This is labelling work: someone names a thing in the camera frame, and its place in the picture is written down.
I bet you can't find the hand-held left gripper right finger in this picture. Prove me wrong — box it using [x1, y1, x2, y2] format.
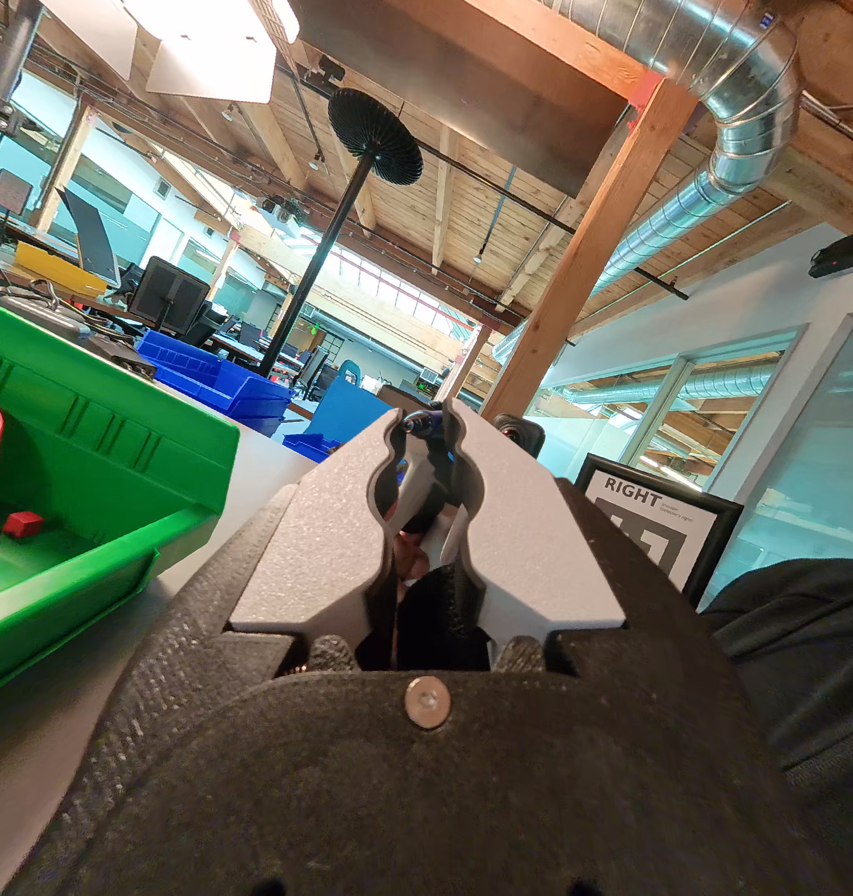
[445, 405, 628, 648]

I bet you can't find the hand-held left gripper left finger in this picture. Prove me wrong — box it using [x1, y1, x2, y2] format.
[227, 409, 409, 648]

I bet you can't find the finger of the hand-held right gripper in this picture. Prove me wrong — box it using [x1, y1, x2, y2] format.
[433, 503, 471, 571]
[384, 440, 443, 536]

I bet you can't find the blue handled tool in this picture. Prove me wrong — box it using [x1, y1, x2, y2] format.
[402, 405, 451, 445]

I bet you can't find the green plastic bin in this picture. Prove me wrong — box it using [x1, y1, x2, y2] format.
[0, 293, 243, 702]

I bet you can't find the person's right forearm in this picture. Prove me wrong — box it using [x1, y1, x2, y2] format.
[699, 556, 853, 896]

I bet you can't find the person's right hand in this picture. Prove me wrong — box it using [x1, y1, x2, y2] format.
[395, 538, 430, 585]

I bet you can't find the blue plastic bin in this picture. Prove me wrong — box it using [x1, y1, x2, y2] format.
[281, 430, 338, 464]
[134, 328, 296, 422]

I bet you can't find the ceiling projector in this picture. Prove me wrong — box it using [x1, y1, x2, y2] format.
[265, 195, 317, 226]

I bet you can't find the black monitor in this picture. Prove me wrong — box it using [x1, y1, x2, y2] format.
[127, 255, 212, 338]

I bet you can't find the black round lamp stand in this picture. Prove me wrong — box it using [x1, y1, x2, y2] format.
[258, 86, 426, 378]

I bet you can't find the yellow box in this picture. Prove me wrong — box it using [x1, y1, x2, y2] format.
[8, 240, 110, 303]

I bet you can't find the grey laptop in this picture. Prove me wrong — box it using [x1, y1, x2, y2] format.
[55, 184, 121, 289]

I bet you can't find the silver metal stand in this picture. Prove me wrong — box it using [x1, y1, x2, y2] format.
[0, 0, 44, 184]

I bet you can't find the thin silver air duct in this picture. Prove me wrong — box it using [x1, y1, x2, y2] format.
[559, 370, 794, 408]

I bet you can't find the black wall speaker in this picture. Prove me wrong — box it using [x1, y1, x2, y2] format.
[808, 227, 853, 280]

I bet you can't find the large silver air duct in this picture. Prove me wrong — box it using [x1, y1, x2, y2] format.
[496, 0, 804, 366]

